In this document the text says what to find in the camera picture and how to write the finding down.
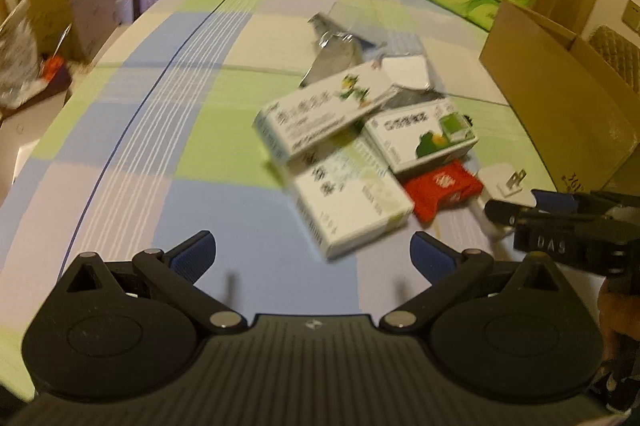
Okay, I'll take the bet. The white power adapter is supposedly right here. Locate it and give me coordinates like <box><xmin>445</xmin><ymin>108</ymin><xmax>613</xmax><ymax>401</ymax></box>
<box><xmin>470</xmin><ymin>163</ymin><xmax>536</xmax><ymax>241</ymax></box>

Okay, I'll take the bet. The brown cardboard box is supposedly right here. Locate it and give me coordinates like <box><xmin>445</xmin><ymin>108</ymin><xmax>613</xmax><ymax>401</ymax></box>
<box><xmin>480</xmin><ymin>1</ymin><xmax>639</xmax><ymax>195</ymax></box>

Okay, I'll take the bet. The checkered tablecloth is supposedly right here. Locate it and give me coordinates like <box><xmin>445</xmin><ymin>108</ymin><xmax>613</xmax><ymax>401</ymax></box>
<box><xmin>0</xmin><ymin>0</ymin><xmax>609</xmax><ymax>402</ymax></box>

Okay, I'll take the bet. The white parrot ointment box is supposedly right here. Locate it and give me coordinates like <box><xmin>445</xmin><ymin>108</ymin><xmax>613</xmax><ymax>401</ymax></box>
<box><xmin>254</xmin><ymin>62</ymin><xmax>395</xmax><ymax>165</ymax></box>

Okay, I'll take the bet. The silver foil bag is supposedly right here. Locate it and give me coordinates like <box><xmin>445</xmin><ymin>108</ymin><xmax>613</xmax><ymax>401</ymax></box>
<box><xmin>299</xmin><ymin>13</ymin><xmax>386</xmax><ymax>88</ymax></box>

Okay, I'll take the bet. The crumpled silver plastic bag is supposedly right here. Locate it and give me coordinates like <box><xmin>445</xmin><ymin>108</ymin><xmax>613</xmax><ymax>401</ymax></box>
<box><xmin>1</xmin><ymin>0</ymin><xmax>43</xmax><ymax>109</ymax></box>

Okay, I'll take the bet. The operator hand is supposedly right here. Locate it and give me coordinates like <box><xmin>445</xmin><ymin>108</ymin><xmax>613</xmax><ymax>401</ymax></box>
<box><xmin>598</xmin><ymin>279</ymin><xmax>640</xmax><ymax>363</ymax></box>

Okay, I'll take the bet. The white tea box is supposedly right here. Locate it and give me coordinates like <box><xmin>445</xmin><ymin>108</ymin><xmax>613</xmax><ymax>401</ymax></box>
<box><xmin>282</xmin><ymin>131</ymin><xmax>414</xmax><ymax>260</ymax></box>

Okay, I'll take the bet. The white green medicine box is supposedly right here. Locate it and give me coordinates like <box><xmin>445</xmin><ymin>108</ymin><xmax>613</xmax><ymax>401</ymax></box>
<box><xmin>363</xmin><ymin>98</ymin><xmax>478</xmax><ymax>175</ymax></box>

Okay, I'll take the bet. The wicker chair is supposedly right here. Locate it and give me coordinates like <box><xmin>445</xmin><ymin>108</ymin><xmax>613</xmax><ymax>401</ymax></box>
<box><xmin>588</xmin><ymin>25</ymin><xmax>640</xmax><ymax>93</ymax></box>

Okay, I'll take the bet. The white pad in clear wrap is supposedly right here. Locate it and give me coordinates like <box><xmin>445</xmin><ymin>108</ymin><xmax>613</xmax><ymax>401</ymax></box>
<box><xmin>381</xmin><ymin>55</ymin><xmax>433</xmax><ymax>91</ymax></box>

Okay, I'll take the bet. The red candy packet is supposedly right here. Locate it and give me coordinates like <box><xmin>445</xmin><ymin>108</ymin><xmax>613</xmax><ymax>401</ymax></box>
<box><xmin>402</xmin><ymin>160</ymin><xmax>484</xmax><ymax>224</ymax></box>

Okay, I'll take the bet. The wall socket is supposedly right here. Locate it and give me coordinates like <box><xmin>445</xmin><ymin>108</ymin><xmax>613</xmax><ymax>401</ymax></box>
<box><xmin>622</xmin><ymin>0</ymin><xmax>640</xmax><ymax>32</ymax></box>

